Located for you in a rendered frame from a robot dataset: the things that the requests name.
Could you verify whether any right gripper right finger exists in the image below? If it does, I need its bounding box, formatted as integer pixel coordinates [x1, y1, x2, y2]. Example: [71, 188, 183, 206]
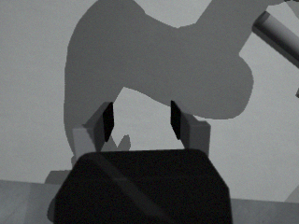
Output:
[171, 100, 211, 156]

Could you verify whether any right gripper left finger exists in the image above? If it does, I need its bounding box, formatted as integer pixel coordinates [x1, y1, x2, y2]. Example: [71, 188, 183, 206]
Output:
[72, 102, 114, 162]

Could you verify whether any grey metal shaft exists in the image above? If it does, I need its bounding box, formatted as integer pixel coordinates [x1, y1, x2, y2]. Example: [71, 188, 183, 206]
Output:
[253, 11, 299, 62]

